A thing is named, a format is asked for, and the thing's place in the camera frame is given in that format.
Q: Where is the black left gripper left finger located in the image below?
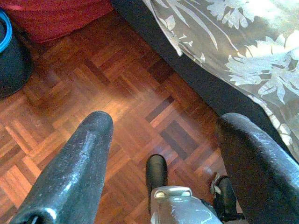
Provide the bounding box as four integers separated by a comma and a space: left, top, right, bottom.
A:
10, 111, 114, 224

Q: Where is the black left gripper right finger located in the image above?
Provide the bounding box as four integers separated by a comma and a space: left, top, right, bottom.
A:
218, 112, 299, 224

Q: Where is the beige leaf pattern bed sheet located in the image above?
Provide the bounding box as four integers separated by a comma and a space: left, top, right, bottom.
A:
142, 0, 299, 161

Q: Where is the black right robot foot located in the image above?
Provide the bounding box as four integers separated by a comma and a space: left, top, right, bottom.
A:
210, 172, 243, 221

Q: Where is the black robot foot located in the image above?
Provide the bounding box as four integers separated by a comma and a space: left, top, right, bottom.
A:
210, 172, 243, 221
145, 154, 168, 194

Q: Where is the black left robot foot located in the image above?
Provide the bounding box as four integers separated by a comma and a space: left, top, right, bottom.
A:
145, 154, 168, 194

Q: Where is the dark bed base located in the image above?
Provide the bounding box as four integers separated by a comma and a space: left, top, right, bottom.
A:
109, 0, 299, 164

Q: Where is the black round waste bin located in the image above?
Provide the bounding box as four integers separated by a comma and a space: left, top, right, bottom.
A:
0, 9, 32, 98

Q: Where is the red pillow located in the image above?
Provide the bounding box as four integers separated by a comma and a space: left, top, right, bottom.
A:
0, 0, 114, 44

